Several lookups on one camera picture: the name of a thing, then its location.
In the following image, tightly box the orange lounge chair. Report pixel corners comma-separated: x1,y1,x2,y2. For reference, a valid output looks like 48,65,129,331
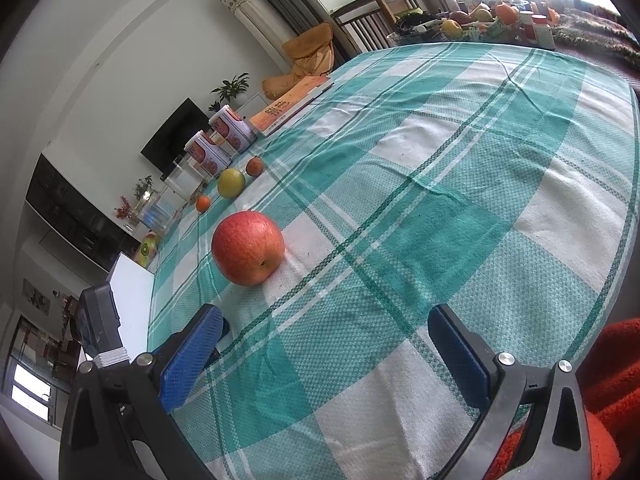
262,22,335,101

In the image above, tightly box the large red apple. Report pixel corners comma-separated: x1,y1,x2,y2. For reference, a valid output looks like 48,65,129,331
211,211,286,287

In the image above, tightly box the pink printed can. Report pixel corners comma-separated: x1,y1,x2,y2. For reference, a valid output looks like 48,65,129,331
208,105,258,155
185,130,232,181

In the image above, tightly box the large green potted plant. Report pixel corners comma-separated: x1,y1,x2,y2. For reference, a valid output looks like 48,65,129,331
211,73,250,108

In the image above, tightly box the brown fringed throw blanket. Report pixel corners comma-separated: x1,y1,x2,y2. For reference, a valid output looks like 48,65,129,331
554,7,640,68

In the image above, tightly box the black basket of clutter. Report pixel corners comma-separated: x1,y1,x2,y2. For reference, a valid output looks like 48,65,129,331
387,10,448,43

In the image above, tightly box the black display cabinet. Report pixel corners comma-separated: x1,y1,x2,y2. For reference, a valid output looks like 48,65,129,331
25,155,141,271

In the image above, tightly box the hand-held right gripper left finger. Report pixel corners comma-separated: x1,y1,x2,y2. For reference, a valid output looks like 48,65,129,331
59,304,224,480

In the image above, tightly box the kiwi print pouch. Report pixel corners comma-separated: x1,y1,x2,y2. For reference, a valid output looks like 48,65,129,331
133,231,162,267

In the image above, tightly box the wooden chair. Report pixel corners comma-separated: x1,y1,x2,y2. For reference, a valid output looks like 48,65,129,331
331,0,401,56

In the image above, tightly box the green plaid tablecloth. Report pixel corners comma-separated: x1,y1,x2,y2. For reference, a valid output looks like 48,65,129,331
147,42,640,480

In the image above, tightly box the orange book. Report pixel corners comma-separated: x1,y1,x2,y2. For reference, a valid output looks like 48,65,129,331
248,78,335,137

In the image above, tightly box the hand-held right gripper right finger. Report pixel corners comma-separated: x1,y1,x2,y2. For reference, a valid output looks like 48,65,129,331
427,304,588,480

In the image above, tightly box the orange fleece clothing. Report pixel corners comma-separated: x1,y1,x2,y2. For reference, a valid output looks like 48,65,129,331
487,317,640,480

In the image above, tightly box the clear glass jar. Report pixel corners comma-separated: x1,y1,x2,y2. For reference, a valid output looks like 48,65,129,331
136,190,173,233

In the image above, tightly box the white bottle with red cap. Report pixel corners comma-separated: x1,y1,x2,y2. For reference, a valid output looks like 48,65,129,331
531,15,556,50

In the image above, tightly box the covered standing air conditioner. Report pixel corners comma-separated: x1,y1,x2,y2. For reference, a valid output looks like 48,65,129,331
219,0,296,68

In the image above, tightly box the clear jar with white label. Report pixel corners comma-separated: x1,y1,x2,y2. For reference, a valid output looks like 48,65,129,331
161,156,206,204

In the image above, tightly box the green patterned fruit basket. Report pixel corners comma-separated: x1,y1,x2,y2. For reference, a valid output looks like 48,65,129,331
440,2,522,44

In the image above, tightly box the yellow-green pear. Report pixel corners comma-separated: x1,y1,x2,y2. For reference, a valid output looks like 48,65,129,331
217,168,246,199

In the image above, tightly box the black television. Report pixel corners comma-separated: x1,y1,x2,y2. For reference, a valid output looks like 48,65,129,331
140,98,211,173

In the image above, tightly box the white cardboard box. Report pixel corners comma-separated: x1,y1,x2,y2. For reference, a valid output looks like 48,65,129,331
107,252,156,361

